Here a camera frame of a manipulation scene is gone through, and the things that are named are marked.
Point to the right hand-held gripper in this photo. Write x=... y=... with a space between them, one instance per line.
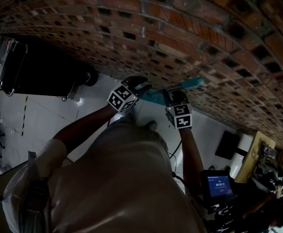
x=179 y=116

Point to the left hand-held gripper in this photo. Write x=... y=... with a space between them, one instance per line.
x=122 y=99

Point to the teal mop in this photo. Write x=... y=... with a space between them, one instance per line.
x=192 y=83

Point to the person's right forearm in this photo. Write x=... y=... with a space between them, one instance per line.
x=191 y=154

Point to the person's left forearm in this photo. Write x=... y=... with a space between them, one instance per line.
x=83 y=127

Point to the person's beige trousers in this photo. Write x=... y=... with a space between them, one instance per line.
x=123 y=118

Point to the person's grey shoe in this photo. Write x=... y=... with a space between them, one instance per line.
x=150 y=125

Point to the black floor mat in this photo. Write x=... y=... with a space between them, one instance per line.
x=227 y=144

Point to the black wheeled cart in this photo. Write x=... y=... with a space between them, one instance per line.
x=47 y=69

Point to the light wooden desk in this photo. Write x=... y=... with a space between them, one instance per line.
x=249 y=159

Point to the person in white shirt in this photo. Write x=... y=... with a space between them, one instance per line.
x=107 y=178

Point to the small black monitor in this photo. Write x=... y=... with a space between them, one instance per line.
x=219 y=187

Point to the grey white round device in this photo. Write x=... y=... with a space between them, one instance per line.
x=267 y=164

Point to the white round roll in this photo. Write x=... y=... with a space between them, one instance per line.
x=2 y=171

